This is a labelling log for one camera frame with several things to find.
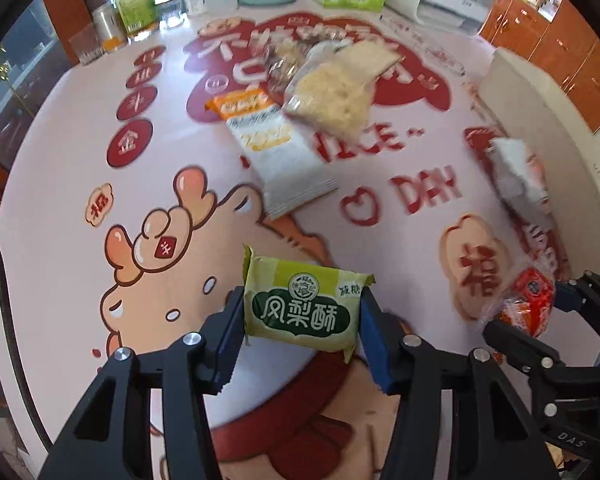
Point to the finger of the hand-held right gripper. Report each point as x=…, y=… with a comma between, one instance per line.
x=590, y=300
x=525, y=350

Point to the metal tin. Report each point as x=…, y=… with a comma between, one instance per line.
x=109, y=25

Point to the white and orange snack packet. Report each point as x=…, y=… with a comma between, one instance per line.
x=275, y=160

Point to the white and red snack packet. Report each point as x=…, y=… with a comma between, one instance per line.
x=520, y=175

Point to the wooden cabinets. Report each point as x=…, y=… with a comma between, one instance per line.
x=565, y=45

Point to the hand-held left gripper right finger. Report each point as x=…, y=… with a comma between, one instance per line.
x=380, y=350

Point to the white plastic bin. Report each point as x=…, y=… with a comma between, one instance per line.
x=540, y=110

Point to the clear bag of puffed pastry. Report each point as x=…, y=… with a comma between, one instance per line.
x=330, y=100

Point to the small glass jar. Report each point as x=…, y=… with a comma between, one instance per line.
x=171, y=12

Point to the small clear-wrapped brown snack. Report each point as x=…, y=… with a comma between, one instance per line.
x=282, y=65

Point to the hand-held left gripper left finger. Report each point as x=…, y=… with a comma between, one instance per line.
x=229, y=340

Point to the glass door cabinet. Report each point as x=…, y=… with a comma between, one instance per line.
x=15, y=75

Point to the small red snack packet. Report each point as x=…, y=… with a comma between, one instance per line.
x=527, y=302

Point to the green label bottle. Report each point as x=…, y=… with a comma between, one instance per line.
x=136, y=5

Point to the drinking glass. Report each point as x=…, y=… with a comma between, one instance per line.
x=87, y=45

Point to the green pastry packet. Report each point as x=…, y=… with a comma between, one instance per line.
x=300, y=305

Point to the beige cracker packet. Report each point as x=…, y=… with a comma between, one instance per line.
x=367, y=60

